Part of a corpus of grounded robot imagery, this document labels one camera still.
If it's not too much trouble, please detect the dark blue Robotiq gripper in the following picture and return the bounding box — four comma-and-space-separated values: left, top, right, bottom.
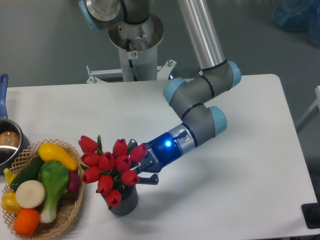
126, 122, 200, 186

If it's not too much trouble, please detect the red tulip bouquet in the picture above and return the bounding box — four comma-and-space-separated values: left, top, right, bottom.
78, 135, 147, 207

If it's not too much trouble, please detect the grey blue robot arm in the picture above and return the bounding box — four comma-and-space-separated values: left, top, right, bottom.
78, 0, 242, 185

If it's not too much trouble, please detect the dark grey ribbed vase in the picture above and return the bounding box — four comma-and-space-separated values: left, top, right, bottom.
108, 185, 138, 216

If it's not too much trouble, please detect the red radish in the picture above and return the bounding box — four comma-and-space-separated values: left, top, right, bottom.
66, 171, 82, 193

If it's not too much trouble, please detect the green bok choy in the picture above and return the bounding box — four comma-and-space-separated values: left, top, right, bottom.
38, 160, 69, 224

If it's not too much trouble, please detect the woven wicker basket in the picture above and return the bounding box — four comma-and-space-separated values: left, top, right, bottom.
0, 139, 85, 240

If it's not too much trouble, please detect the yellow squash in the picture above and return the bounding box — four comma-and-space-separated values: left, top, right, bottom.
38, 142, 78, 171

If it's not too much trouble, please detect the green cucumber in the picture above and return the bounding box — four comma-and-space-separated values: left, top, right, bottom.
10, 155, 45, 191

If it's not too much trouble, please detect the beige round bun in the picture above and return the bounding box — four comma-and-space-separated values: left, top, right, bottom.
15, 180, 46, 209

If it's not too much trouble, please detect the orange fruit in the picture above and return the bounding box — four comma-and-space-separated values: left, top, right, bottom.
13, 208, 40, 237

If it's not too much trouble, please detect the yellow banana tip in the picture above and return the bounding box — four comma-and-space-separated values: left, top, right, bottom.
3, 168, 17, 186

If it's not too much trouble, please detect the yellow bell pepper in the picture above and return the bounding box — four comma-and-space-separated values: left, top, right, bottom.
1, 190, 23, 215

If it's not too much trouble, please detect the black device at table edge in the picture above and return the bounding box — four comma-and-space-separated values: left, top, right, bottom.
301, 202, 320, 229

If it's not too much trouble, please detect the blue plastic bag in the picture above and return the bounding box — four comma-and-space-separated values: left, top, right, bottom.
272, 0, 320, 47

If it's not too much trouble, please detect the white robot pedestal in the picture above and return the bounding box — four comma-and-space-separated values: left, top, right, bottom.
86, 13, 177, 84

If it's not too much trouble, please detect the blue handled saucepan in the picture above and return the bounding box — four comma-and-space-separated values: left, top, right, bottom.
0, 73, 30, 176

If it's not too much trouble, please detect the white frame at right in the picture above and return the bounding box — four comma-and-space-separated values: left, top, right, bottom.
295, 85, 320, 134

